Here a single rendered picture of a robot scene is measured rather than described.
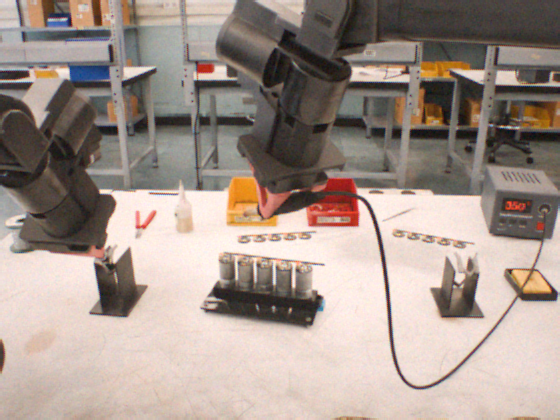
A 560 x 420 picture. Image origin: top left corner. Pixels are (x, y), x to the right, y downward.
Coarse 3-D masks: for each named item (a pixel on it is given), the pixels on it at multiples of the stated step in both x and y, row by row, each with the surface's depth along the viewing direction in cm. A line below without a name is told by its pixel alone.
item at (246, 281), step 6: (252, 264) 69; (240, 270) 69; (246, 270) 69; (252, 270) 70; (240, 276) 70; (246, 276) 70; (252, 276) 70; (240, 282) 70; (246, 282) 70; (252, 282) 70; (240, 288) 71; (246, 288) 70; (252, 288) 71
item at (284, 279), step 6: (276, 270) 68; (288, 270) 68; (276, 276) 69; (282, 276) 68; (288, 276) 68; (276, 282) 69; (282, 282) 68; (288, 282) 69; (276, 288) 69; (282, 288) 69; (288, 288) 69; (282, 294) 69; (288, 294) 69
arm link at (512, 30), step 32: (384, 0) 37; (416, 0) 36; (448, 0) 35; (480, 0) 34; (512, 0) 33; (544, 0) 32; (352, 32) 39; (384, 32) 38; (416, 32) 37; (448, 32) 36; (480, 32) 35; (512, 32) 34; (544, 32) 33
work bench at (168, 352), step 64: (128, 192) 113; (192, 192) 113; (0, 256) 84; (64, 256) 84; (192, 256) 84; (320, 256) 84; (448, 256) 84; (512, 256) 84; (0, 320) 66; (64, 320) 67; (128, 320) 67; (192, 320) 67; (256, 320) 67; (320, 320) 67; (384, 320) 67; (448, 320) 67; (512, 320) 67; (0, 384) 55; (64, 384) 55; (128, 384) 55; (192, 384) 56; (256, 384) 56; (320, 384) 56; (384, 384) 56; (448, 384) 55; (512, 384) 55
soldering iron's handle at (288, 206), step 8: (296, 192) 52; (304, 192) 50; (312, 192) 50; (320, 192) 48; (288, 200) 52; (296, 200) 51; (304, 200) 50; (312, 200) 50; (280, 208) 54; (288, 208) 53; (296, 208) 52; (304, 208) 52; (272, 216) 59
